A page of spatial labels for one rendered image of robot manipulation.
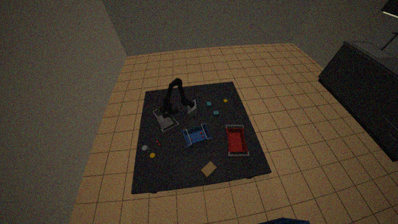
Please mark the tan rectangular block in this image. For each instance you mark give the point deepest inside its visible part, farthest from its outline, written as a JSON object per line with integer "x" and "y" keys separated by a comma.
{"x": 208, "y": 169}

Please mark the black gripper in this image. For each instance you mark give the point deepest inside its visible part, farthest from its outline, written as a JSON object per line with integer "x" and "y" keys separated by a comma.
{"x": 170, "y": 112}

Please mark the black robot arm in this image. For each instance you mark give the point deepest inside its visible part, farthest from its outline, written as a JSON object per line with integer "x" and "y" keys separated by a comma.
{"x": 167, "y": 105}

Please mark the blue plastic tray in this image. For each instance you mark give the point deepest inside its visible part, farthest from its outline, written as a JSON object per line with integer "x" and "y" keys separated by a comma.
{"x": 194, "y": 133}

